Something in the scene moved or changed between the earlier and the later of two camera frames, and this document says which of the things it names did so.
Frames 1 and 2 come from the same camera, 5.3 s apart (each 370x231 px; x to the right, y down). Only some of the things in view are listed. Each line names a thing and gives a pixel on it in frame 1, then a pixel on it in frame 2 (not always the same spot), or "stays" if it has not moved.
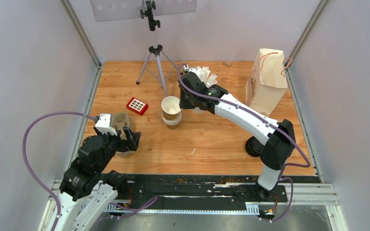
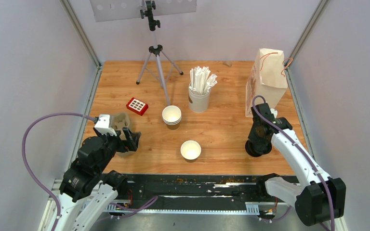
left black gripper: x=123 y=147 stays
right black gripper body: x=186 y=101 → x=254 y=133
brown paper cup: x=170 y=107 → x=190 y=150
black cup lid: x=254 y=147 stays
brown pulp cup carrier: x=118 y=121 stays
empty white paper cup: x=171 y=116 stays
